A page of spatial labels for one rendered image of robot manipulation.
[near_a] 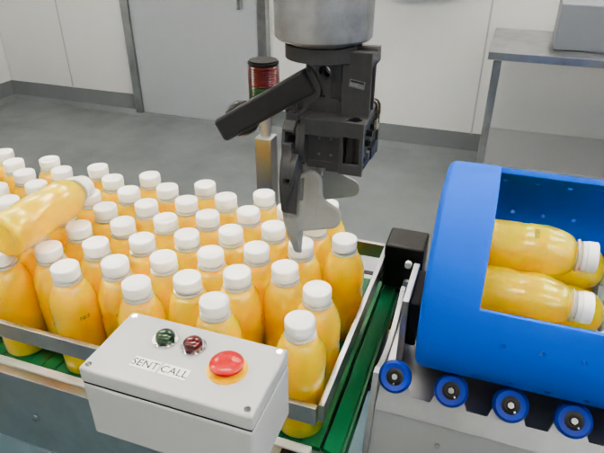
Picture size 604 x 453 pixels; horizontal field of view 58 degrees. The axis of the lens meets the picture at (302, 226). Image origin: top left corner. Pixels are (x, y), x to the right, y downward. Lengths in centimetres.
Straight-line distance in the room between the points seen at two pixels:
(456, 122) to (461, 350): 348
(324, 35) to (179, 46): 417
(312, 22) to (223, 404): 36
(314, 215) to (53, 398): 55
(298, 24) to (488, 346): 41
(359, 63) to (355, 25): 3
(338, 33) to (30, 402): 75
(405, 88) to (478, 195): 343
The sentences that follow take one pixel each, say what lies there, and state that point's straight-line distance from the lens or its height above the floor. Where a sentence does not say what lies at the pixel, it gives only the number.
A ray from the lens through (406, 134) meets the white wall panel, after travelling 417.
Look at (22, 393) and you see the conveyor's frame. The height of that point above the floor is 86.
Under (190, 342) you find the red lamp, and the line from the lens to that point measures 62.
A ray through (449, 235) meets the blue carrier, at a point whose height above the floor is 119.
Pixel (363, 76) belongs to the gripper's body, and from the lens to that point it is 51.
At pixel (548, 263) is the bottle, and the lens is 74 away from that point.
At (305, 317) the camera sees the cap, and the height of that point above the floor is 108.
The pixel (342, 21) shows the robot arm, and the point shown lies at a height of 144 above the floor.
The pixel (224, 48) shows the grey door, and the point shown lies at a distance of 444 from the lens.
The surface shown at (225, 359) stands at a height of 111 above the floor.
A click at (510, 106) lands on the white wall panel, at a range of 406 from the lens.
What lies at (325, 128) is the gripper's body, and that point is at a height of 134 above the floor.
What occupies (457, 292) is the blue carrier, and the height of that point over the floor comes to 114.
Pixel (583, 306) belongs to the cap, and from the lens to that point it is 74.
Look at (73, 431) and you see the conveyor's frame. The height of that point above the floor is 81.
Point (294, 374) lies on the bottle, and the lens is 70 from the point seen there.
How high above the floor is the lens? 152
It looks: 30 degrees down
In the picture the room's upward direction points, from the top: straight up
